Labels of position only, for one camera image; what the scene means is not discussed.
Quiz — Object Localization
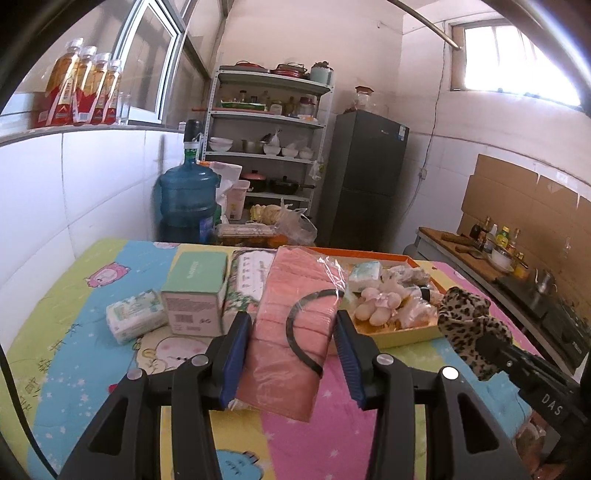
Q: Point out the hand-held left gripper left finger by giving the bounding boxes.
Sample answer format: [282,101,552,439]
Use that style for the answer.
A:
[58,311,254,480]

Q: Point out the plastic packet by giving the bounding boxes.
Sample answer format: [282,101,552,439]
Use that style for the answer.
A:
[384,266,445,306]

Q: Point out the white metal shelf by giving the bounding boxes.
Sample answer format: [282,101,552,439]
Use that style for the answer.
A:
[203,65,336,232]

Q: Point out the blue water jug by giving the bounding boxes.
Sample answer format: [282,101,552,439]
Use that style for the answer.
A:
[159,161,221,243]

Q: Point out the red lidded pot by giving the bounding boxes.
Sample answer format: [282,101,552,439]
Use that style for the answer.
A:
[242,170,268,194]

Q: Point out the black headband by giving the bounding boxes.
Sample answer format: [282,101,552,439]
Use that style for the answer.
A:
[286,290,347,377]

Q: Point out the floral tissue pack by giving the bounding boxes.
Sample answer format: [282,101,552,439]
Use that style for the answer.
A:
[222,249,279,334]

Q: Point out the black frying pan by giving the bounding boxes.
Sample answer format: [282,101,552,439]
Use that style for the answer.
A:
[269,176,316,195]

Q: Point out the black cable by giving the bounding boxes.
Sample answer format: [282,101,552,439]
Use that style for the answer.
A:
[0,346,62,477]

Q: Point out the black gas stove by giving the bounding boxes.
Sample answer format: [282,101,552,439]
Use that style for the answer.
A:
[498,274,591,367]

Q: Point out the pink towel pack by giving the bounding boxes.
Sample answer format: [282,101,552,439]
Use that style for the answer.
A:
[235,246,352,424]

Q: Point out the beige teddy bear pink dress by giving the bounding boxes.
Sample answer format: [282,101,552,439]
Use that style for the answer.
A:
[353,286,403,325]

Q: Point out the white bowl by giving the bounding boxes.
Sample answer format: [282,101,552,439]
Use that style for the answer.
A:
[488,248,514,272]

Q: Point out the aluminium sliding window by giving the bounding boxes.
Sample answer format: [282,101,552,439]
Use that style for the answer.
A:
[111,0,232,128]

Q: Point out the black water pump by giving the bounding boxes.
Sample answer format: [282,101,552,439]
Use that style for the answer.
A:
[184,119,205,162]

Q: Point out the pink plastic bin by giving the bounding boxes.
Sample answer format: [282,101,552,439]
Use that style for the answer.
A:
[226,180,251,222]

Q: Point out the orange shallow box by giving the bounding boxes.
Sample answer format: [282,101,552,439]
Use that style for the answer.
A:
[305,247,450,350]

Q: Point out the green cardboard box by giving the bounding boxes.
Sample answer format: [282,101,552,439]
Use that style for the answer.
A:
[161,251,230,336]

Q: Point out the leopard print cloth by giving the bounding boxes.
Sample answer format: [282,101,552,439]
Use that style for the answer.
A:
[436,286,514,382]

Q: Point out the metal kettle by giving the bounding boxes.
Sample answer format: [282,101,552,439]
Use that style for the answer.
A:
[534,269,556,295]

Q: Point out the row of condiment bottles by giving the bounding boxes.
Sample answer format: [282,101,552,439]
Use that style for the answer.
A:
[470,217,526,260]

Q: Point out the small bright wall window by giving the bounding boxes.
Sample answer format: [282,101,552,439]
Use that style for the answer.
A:
[450,18,583,110]

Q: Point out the brown cardboard sheets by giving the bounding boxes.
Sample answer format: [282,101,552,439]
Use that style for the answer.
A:
[457,154,591,278]

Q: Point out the clear plastic bag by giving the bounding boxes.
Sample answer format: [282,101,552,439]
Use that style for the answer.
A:
[276,198,319,246]

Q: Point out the curved metal rod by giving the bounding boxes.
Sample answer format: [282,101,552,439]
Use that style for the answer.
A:
[394,0,463,49]

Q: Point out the dark grey refrigerator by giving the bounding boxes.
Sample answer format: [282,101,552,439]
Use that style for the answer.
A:
[318,110,411,253]

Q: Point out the teal canister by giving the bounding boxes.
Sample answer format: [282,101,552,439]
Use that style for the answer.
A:
[310,62,334,86]

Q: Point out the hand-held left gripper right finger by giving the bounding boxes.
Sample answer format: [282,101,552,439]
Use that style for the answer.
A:
[335,309,532,480]

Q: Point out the wooden cutting board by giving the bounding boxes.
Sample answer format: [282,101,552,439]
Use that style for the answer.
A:
[418,226,505,283]

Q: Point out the orange drink bottle red label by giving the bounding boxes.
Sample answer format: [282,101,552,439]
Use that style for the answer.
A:
[45,39,85,128]
[91,53,112,125]
[105,60,123,125]
[73,46,99,126]

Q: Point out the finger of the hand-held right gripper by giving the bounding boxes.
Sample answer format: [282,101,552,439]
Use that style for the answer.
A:
[475,333,557,386]

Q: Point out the small white tissue pack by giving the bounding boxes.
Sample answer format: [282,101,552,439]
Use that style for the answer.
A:
[106,290,170,345]

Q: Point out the stack of red pans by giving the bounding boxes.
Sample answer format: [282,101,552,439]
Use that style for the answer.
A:
[270,62,309,79]

